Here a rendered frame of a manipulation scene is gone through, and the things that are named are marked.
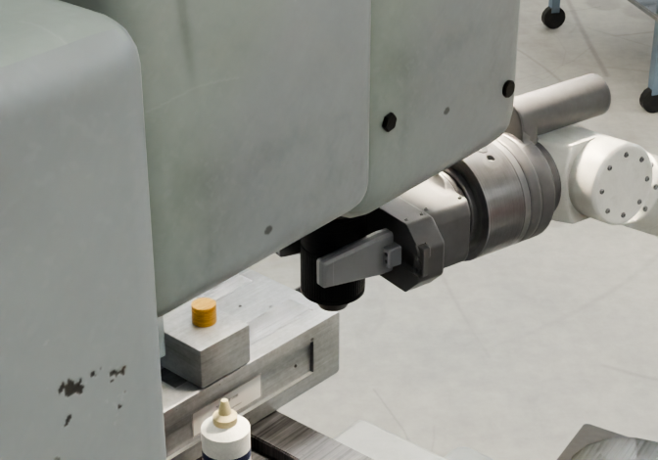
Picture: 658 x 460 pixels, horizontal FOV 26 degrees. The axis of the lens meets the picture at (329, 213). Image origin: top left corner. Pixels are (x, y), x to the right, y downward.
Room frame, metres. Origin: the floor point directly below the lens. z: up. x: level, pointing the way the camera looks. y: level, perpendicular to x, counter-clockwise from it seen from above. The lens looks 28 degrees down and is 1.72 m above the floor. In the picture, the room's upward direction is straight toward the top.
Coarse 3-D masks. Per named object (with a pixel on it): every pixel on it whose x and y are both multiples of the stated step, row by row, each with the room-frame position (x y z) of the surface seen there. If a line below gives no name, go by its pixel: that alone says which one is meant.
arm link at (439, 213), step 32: (480, 160) 0.95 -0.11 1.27; (512, 160) 0.96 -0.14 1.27; (416, 192) 0.93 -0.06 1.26; (448, 192) 0.93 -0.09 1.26; (480, 192) 0.93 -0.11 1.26; (512, 192) 0.94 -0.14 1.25; (384, 224) 0.90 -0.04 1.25; (416, 224) 0.88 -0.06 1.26; (448, 224) 0.90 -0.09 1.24; (480, 224) 0.93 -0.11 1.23; (512, 224) 0.94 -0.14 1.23; (416, 256) 0.87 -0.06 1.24; (448, 256) 0.90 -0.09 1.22; (480, 256) 0.94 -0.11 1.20
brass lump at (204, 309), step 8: (192, 304) 1.06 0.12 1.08; (200, 304) 1.06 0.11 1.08; (208, 304) 1.06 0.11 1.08; (192, 312) 1.06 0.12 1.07; (200, 312) 1.06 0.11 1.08; (208, 312) 1.06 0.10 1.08; (192, 320) 1.06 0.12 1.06; (200, 320) 1.06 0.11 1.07; (208, 320) 1.06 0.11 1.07; (216, 320) 1.07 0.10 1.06
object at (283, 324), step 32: (224, 288) 1.19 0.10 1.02; (256, 288) 1.19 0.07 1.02; (288, 288) 1.19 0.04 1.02; (256, 320) 1.13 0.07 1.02; (288, 320) 1.13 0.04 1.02; (320, 320) 1.13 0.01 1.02; (256, 352) 1.08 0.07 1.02; (288, 352) 1.10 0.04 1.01; (320, 352) 1.13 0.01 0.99; (192, 384) 1.03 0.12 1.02; (224, 384) 1.04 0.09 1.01; (256, 384) 1.07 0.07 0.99; (288, 384) 1.10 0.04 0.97; (192, 416) 1.01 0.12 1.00; (256, 416) 1.07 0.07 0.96; (192, 448) 1.01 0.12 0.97
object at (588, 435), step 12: (588, 432) 0.80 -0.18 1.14; (600, 432) 0.80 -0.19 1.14; (612, 432) 0.80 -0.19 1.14; (576, 444) 0.78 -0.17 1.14; (588, 444) 0.77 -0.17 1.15; (600, 444) 0.77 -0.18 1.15; (612, 444) 0.77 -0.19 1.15; (624, 444) 0.77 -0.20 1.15; (636, 444) 0.77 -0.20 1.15; (648, 444) 0.77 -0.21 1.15; (564, 456) 0.77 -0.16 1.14; (576, 456) 0.75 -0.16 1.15; (588, 456) 0.75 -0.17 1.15; (600, 456) 0.75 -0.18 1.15; (612, 456) 0.75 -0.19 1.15; (624, 456) 0.75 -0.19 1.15; (636, 456) 0.75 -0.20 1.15; (648, 456) 0.75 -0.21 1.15
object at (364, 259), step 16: (368, 240) 0.88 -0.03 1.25; (384, 240) 0.88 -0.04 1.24; (336, 256) 0.86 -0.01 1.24; (352, 256) 0.87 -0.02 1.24; (368, 256) 0.87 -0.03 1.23; (384, 256) 0.88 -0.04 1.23; (400, 256) 0.88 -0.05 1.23; (320, 272) 0.86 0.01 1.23; (336, 272) 0.86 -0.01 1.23; (352, 272) 0.87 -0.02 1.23; (368, 272) 0.87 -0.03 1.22; (384, 272) 0.88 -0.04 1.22
